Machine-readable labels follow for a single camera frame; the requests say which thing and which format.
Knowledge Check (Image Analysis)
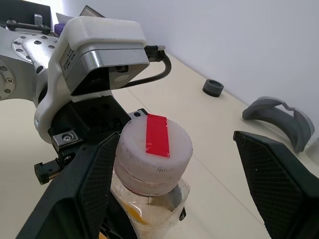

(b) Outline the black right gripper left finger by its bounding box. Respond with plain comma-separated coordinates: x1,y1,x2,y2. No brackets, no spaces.
14,131,121,239

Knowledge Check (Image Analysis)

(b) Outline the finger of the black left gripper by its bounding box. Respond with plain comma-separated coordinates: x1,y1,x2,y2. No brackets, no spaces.
177,206,188,222
99,195,140,239

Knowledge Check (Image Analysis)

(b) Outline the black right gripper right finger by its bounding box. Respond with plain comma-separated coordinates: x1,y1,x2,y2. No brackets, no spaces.
233,130,319,239

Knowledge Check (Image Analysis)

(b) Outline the white cap with red tape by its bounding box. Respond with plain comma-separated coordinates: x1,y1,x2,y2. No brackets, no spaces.
113,113,194,196

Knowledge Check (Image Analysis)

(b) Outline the grey curved plastic shell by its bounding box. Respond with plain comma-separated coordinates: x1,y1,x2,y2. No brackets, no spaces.
242,96,316,153

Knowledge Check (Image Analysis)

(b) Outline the purple object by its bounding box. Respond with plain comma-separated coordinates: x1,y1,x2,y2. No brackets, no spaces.
53,22,67,37

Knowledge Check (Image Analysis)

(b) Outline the dark monitor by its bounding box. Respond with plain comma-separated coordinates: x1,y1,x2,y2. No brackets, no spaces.
0,0,52,26

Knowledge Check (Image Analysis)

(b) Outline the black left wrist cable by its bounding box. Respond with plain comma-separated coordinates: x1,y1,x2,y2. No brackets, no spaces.
126,44,172,88

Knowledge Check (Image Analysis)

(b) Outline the small dark grey ring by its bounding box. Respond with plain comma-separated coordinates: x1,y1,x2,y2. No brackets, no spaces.
202,79,225,98

